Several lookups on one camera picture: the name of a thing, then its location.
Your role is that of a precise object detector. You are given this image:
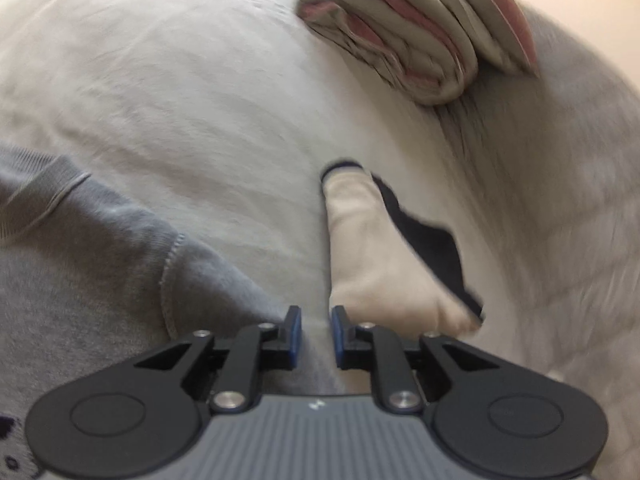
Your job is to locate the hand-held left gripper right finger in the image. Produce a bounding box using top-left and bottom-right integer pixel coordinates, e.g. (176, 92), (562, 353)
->
(330, 305), (506, 415)

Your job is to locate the grey quilted headboard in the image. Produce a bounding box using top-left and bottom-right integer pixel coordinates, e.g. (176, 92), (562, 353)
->
(435, 2), (640, 461)

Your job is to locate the folded cream and navy garment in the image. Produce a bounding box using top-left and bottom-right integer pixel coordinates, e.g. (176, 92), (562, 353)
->
(320, 160), (486, 338)

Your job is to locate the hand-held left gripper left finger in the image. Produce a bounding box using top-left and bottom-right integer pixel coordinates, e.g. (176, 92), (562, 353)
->
(132, 305), (303, 413)

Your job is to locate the grey knitted sweater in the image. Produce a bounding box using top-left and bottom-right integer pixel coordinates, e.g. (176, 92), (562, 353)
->
(0, 145), (351, 480)

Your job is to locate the grey and pink pillow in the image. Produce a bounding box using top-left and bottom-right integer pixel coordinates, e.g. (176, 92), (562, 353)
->
(400, 0), (538, 76)

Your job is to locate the folded grey and pink quilt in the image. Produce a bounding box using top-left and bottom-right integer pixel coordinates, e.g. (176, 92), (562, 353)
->
(295, 0), (481, 106)

